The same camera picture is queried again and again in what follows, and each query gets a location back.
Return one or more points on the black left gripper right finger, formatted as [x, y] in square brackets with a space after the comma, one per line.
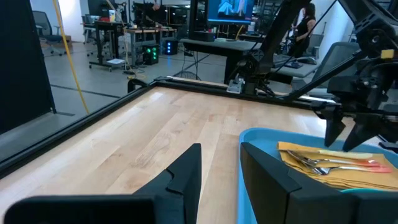
[280, 199]

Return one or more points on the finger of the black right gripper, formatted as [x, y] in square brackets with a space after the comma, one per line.
[334, 127]
[363, 132]

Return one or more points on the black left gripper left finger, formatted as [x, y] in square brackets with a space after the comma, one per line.
[174, 193]

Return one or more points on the yellow cloth napkin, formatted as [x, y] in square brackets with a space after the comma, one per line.
[357, 182]

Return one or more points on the teal bowl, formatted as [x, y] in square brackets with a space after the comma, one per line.
[373, 190]

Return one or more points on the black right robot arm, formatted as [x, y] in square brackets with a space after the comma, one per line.
[280, 31]

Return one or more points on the light blue plastic tray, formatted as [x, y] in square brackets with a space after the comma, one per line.
[261, 137]

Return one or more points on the yellow tape tag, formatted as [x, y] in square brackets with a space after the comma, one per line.
[387, 53]

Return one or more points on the grey mesh office chair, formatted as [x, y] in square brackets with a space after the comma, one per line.
[335, 59]

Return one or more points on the black keyboard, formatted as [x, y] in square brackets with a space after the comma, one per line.
[289, 63]

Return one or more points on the person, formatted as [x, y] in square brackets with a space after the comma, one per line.
[303, 31]

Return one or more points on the white connector block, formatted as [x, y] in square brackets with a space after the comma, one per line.
[234, 86]

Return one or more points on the computer tower with green lights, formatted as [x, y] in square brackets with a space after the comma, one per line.
[150, 54]

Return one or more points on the grey office desk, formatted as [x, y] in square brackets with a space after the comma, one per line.
[217, 45]

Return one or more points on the computer tower with blue lights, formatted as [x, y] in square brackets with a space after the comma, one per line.
[171, 47]

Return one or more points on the black box on desk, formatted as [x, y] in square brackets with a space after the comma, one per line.
[203, 36]

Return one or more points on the wooden top desk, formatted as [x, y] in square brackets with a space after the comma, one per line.
[149, 30]

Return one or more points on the black rolling desk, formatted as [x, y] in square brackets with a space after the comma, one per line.
[98, 46]

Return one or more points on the black computer monitor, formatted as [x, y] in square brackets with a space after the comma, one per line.
[98, 7]

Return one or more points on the black folding partition screen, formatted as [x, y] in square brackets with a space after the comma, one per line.
[21, 62]

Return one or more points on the black diagonal frame strut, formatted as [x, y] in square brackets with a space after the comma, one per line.
[311, 83]

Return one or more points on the black corner bracket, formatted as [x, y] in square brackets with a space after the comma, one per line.
[136, 83]

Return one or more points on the black table frame rail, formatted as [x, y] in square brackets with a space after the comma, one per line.
[62, 133]

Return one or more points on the wall television screen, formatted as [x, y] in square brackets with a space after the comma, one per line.
[230, 11]

